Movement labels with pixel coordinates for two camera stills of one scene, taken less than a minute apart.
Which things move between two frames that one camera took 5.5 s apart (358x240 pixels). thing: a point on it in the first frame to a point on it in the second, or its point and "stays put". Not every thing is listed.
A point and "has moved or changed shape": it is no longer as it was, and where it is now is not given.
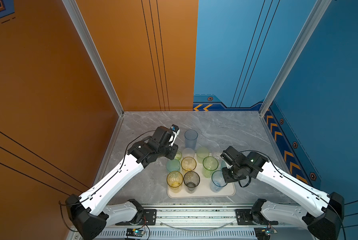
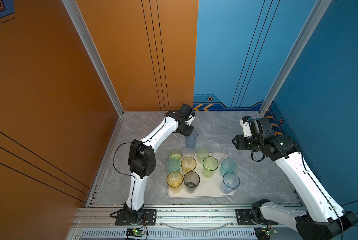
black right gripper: x=227 y=179 to x=238 y=142
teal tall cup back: x=173 y=165 stays put
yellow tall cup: x=175 y=180 stays put
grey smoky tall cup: x=191 y=180 stays put
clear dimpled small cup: x=188 y=152 stays put
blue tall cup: x=217 y=182 has moved or changed shape
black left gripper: x=173 y=150 to x=190 y=128
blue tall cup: x=191 y=139 stays put
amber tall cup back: x=188 y=163 stays put
